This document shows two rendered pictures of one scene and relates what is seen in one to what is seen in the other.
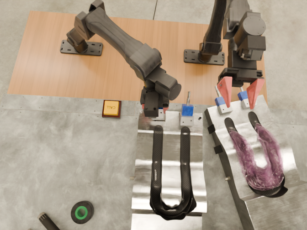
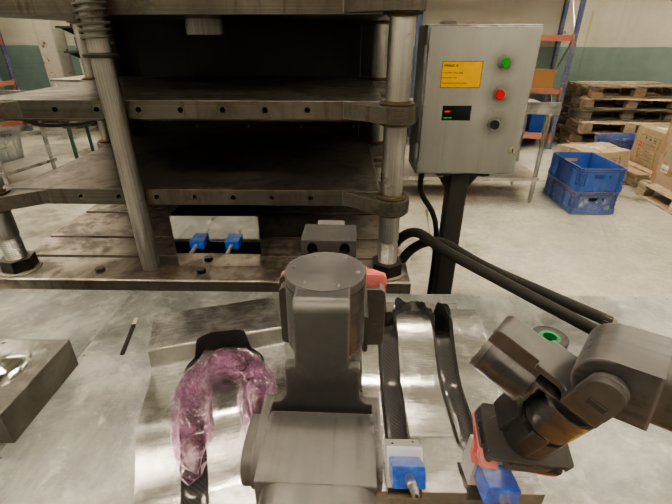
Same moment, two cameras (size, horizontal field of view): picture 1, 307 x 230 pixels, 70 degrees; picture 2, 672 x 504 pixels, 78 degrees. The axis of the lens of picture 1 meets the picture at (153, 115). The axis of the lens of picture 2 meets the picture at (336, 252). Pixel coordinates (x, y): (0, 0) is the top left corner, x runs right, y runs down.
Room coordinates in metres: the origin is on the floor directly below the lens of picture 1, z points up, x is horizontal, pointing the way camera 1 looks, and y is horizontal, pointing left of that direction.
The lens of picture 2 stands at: (0.63, -0.20, 1.44)
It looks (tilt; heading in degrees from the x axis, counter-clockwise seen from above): 28 degrees down; 184
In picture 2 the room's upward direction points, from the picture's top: straight up
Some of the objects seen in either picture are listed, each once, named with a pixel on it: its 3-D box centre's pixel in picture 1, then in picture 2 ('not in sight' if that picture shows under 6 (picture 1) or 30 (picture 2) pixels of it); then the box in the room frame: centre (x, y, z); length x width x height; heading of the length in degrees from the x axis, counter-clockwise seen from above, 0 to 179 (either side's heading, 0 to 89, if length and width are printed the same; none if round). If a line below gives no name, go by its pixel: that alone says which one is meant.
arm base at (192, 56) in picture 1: (205, 53); not in sight; (0.60, -0.22, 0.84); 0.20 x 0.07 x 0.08; 91
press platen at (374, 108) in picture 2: not in sight; (221, 114); (-0.83, -0.70, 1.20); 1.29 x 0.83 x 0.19; 93
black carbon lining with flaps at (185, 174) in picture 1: (172, 169); (417, 358); (0.04, -0.09, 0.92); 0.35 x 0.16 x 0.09; 3
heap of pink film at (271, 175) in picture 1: (260, 155); (225, 392); (0.13, -0.43, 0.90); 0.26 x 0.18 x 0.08; 20
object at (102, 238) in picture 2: not in sight; (231, 230); (-0.83, -0.71, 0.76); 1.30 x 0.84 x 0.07; 93
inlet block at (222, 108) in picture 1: (220, 99); not in sight; (0.36, -0.29, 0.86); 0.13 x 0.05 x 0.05; 20
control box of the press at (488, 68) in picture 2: not in sight; (444, 259); (-0.68, 0.10, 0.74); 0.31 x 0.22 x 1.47; 93
